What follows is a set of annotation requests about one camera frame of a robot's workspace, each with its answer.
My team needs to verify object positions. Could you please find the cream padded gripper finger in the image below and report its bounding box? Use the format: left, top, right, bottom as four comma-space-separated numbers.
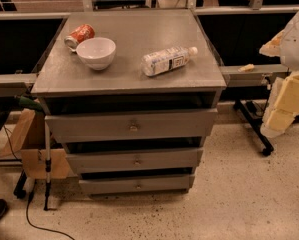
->
260, 71, 299, 138

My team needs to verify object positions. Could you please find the grey top drawer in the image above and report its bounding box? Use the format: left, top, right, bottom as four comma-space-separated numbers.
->
45, 109, 217, 143

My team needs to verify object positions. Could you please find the grey drawer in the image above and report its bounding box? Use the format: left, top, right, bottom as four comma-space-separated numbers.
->
45, 109, 217, 143
66, 148, 203, 174
79, 174, 195, 195

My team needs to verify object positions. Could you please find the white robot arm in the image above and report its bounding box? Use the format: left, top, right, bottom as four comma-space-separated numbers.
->
259, 11, 299, 138

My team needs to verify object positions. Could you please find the grey bottom drawer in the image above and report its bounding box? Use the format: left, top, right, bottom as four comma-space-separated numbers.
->
79, 174, 195, 195

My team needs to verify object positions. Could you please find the grey middle drawer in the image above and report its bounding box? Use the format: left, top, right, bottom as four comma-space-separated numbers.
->
66, 148, 203, 174

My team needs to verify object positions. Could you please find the small cream foam piece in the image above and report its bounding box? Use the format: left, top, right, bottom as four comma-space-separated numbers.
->
238, 64, 255, 72

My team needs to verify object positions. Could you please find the black wheeled table leg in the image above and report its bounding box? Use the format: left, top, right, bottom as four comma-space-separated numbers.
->
233, 100, 274, 156

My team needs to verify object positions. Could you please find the clear plastic water bottle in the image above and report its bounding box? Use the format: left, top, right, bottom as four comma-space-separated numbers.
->
141, 46, 198, 77

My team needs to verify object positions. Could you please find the white bowl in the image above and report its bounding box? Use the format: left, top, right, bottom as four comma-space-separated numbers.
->
76, 37, 116, 70

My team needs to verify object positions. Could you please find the red soda can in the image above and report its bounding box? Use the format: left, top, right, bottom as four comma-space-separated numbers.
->
64, 24, 95, 51

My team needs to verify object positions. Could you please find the silver black crutch pole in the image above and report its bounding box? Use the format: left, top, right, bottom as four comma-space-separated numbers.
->
44, 122, 51, 211

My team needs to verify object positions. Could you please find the cardboard box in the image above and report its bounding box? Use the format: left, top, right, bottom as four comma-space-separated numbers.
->
0, 109, 71, 179

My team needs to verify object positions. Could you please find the grey metal rail frame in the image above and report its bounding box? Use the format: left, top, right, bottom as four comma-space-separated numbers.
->
220, 64, 290, 87

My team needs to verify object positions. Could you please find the green handled tool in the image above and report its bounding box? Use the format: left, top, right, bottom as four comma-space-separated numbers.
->
15, 96, 43, 112

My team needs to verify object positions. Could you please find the black floor cable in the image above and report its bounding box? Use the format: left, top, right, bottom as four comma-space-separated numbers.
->
24, 190, 76, 240

